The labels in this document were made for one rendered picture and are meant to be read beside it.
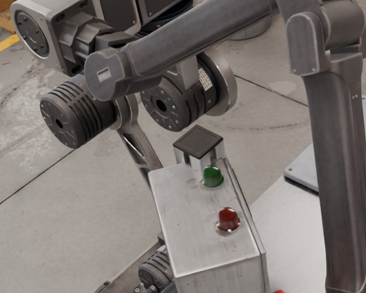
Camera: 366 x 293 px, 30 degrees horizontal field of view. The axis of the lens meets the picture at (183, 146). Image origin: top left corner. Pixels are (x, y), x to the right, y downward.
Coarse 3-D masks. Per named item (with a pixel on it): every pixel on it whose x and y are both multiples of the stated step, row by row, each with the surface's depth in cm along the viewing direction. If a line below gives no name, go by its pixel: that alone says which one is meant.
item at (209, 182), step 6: (204, 168) 78; (210, 168) 77; (216, 168) 77; (204, 174) 77; (210, 174) 77; (216, 174) 77; (204, 180) 77; (210, 180) 77; (216, 180) 77; (222, 180) 78; (204, 186) 78; (210, 186) 77; (216, 186) 77; (222, 186) 78
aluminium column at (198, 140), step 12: (192, 132) 82; (204, 132) 82; (180, 144) 81; (192, 144) 80; (204, 144) 80; (216, 144) 80; (180, 156) 81; (192, 156) 79; (204, 156) 79; (216, 156) 81; (192, 168) 81
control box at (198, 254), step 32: (224, 160) 82; (160, 192) 79; (192, 192) 78; (224, 192) 77; (160, 224) 75; (192, 224) 74; (192, 256) 71; (224, 256) 70; (256, 256) 70; (192, 288) 71; (224, 288) 72; (256, 288) 73
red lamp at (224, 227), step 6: (222, 210) 72; (228, 210) 72; (234, 210) 72; (222, 216) 71; (228, 216) 71; (234, 216) 72; (222, 222) 72; (228, 222) 71; (234, 222) 72; (240, 222) 73; (222, 228) 72; (228, 228) 72; (234, 228) 72; (228, 234) 72
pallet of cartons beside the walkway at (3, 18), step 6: (0, 0) 400; (6, 0) 403; (12, 0) 406; (0, 6) 402; (6, 6) 405; (0, 12) 403; (6, 12) 403; (0, 18) 410; (6, 18) 404; (0, 24) 415; (6, 24) 409; (6, 30) 414; (12, 30) 408
